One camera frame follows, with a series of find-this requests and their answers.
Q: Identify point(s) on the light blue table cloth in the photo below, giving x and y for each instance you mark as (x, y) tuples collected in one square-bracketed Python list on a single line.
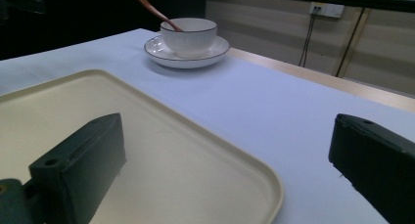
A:
[(244, 106)]

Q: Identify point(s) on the white wall socket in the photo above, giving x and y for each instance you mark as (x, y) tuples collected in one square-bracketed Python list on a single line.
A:
[(326, 9)]

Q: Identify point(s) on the white saucer with dark rim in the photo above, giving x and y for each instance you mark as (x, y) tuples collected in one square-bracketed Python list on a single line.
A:
[(187, 56)]

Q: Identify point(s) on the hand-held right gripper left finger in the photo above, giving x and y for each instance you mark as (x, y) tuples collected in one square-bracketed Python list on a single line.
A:
[(81, 171)]

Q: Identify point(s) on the wooden spoon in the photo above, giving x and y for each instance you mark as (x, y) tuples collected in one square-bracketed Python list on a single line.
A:
[(156, 12)]

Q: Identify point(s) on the white bowl with dark rim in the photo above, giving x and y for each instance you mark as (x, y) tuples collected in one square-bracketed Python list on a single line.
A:
[(188, 38)]

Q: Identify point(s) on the cream plastic tray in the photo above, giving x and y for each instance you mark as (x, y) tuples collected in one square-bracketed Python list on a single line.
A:
[(182, 165)]

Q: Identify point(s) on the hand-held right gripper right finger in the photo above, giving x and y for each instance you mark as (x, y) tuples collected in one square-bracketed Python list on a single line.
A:
[(375, 162)]

